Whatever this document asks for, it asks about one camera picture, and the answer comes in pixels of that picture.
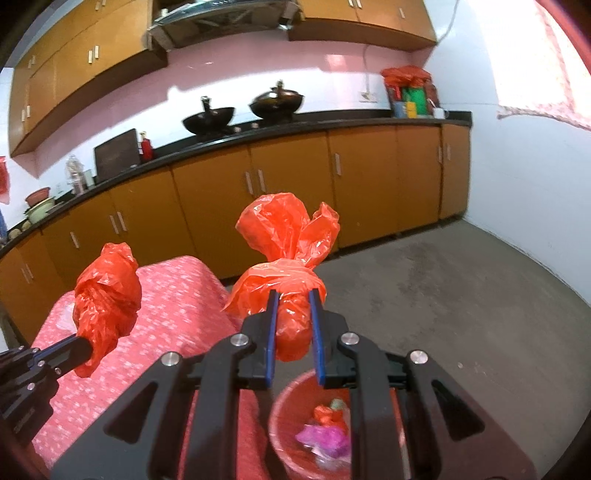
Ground orange plastic bag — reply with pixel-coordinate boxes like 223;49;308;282
222;193;341;364
73;242;142;378

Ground red floral blanket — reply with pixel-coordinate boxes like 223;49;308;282
28;255;273;480

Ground clear plastic wrap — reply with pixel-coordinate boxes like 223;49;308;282
309;445;345;469

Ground small orange plastic scrap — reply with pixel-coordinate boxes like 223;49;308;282
313;405;346;429

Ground black countertop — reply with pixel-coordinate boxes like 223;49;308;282
0;111;472;259

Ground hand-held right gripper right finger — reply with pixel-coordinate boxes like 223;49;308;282
308;288;539;480

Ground green basin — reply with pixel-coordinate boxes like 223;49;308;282
24;198;56;224

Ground steel range hood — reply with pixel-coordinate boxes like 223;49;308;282
148;0;303;49

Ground wooden wall cabinet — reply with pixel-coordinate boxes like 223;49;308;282
288;0;437;51
9;0;168;158

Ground orange bag on boxes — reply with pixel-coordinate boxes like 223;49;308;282
381;65;432;89

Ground black wok with handle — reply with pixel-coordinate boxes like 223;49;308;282
182;96;236;136

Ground green box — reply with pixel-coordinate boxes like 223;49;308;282
401;88;426;118

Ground dark board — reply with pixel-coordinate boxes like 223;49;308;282
93;128;140;183

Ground pink plastic bag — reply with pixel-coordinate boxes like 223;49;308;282
295;424;352;457

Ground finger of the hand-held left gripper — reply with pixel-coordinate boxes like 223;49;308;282
34;336;94;376

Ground glass jar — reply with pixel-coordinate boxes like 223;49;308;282
65;154;86;195

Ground wooden base cabinets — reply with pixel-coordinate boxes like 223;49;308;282
0;124;472;333

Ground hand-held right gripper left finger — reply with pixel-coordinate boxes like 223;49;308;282
48;288;280;480

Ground red floral curtain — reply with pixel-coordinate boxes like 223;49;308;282
496;0;591;132

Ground red plastic bin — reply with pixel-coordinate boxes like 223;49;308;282
268;371;409;480

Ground black wok with lid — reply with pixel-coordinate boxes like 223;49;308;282
249;79;305;121

